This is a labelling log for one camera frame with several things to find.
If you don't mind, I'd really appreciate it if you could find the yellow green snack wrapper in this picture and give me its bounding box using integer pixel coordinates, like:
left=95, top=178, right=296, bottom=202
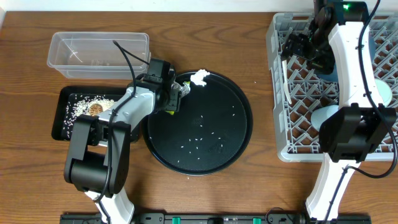
left=164, top=81, right=191, bottom=116

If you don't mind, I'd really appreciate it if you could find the brown food piece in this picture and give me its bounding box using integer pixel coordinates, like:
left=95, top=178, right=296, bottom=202
left=88, top=103, right=103, bottom=116

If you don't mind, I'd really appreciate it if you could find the white plastic knife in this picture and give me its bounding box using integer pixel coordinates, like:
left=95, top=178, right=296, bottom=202
left=282, top=60, right=292, bottom=104

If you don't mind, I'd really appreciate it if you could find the light blue cup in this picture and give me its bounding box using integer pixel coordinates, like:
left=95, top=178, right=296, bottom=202
left=311, top=105, right=339, bottom=131

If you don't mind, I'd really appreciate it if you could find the mint green bowl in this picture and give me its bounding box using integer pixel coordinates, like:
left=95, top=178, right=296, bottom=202
left=375, top=79, right=392, bottom=106

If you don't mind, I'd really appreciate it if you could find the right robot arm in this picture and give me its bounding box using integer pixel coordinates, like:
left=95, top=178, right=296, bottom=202
left=280, top=1, right=397, bottom=223

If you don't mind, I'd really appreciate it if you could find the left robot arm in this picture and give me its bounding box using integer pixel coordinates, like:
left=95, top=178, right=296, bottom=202
left=64, top=82, right=190, bottom=223

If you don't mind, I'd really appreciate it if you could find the grey dishwasher rack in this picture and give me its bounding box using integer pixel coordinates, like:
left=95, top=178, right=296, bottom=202
left=266, top=12, right=397, bottom=162

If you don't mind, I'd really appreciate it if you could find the clear plastic wrapper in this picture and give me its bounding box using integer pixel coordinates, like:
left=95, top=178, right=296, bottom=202
left=172, top=82, right=190, bottom=98

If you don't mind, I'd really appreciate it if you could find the crumpled white tissue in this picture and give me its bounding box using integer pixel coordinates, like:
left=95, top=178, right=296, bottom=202
left=190, top=69, right=210, bottom=86

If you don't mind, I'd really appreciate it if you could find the round black serving tray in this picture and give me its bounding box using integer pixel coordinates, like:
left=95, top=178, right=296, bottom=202
left=141, top=73, right=253, bottom=175

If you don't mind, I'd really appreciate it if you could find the pile of white rice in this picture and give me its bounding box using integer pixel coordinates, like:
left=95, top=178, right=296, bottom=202
left=62, top=93, right=116, bottom=140

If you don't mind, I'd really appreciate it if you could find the clear plastic storage bin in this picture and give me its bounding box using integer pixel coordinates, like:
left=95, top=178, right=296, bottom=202
left=47, top=32, right=150, bottom=80

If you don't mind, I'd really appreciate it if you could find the black rectangular tray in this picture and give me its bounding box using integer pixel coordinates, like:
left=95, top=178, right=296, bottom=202
left=52, top=86, right=126, bottom=141

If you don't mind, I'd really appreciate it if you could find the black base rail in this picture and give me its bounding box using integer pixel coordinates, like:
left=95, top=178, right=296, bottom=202
left=58, top=212, right=373, bottom=224

